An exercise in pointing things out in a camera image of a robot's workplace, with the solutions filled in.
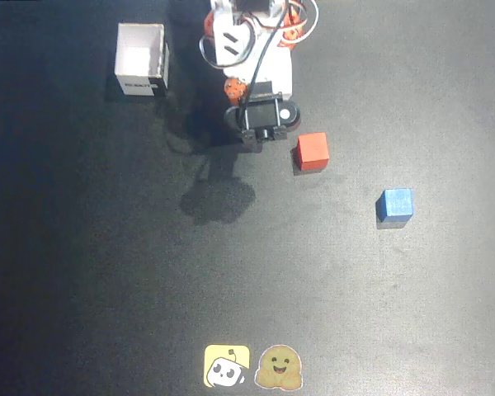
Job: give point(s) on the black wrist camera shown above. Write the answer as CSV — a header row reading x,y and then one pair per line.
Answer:
x,y
264,115

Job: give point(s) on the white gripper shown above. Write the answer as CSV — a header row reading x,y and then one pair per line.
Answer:
x,y
277,78

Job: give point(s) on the white and orange robot arm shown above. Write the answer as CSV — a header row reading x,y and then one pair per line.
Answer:
x,y
231,29

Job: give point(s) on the red cube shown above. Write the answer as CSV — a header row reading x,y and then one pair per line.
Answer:
x,y
312,150

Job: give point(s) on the white and black open box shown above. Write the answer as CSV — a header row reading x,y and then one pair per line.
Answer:
x,y
142,57

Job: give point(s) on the hugging face emoji sticker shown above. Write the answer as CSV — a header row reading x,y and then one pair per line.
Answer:
x,y
278,368

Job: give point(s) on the yellow robot sticker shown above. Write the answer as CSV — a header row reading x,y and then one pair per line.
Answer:
x,y
226,366

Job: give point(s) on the blue cube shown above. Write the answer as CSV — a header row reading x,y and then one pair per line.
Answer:
x,y
396,203

